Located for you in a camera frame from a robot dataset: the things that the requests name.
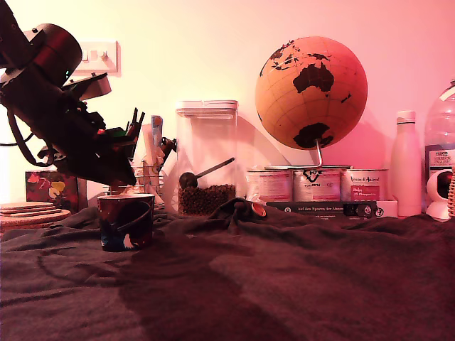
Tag patterned paper coffee cup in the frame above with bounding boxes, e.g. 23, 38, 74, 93
97, 193, 156, 253

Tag dark coffee scoop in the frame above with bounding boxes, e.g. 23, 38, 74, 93
178, 157, 236, 190

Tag coffee beans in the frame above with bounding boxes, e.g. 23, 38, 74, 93
178, 184, 237, 216

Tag orange coffee capsule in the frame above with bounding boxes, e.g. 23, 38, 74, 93
250, 201, 268, 219

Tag white paper packet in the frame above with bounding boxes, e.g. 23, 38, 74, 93
141, 124, 164, 178

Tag crumpled paper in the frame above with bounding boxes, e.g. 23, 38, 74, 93
106, 179, 147, 197

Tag blue patterned utensil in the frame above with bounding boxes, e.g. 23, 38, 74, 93
151, 115, 165, 148

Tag dark brown tool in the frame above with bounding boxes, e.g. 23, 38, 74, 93
160, 137, 178, 159

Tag floral tissue box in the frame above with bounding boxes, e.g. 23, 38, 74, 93
24, 170, 88, 213

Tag clear jar with white lid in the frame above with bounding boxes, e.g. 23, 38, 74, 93
175, 100, 240, 217

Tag square cork coaster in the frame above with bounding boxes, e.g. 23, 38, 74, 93
0, 201, 55, 210
0, 207, 63, 217

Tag round cork trivet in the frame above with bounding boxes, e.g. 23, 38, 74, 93
0, 209, 73, 233

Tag tin can with text label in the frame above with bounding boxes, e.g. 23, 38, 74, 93
247, 169, 294, 204

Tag dark cloth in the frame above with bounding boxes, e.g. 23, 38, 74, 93
0, 197, 455, 341

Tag cork globe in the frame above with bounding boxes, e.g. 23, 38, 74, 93
255, 36, 369, 151

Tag tin can with triangle logo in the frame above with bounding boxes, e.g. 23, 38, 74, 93
292, 168, 342, 203

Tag metal globe stand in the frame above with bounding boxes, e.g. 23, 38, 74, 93
264, 139, 353, 171

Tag long black capsule box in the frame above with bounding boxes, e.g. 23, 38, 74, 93
266, 201, 378, 218

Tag tin can with script label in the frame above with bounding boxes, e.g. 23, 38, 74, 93
340, 168, 390, 202

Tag small white box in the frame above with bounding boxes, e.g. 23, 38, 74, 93
375, 200, 399, 219

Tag white metal bottle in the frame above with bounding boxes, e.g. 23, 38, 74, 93
390, 110, 423, 218

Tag large clear water bottle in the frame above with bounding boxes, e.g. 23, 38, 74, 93
423, 79, 455, 214

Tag metal wire utensil rack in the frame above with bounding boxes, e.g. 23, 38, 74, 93
102, 159, 166, 200

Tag white light switch plate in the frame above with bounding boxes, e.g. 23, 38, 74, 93
80, 40, 119, 75

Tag small white round camera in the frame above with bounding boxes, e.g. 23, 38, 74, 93
425, 169, 454, 223

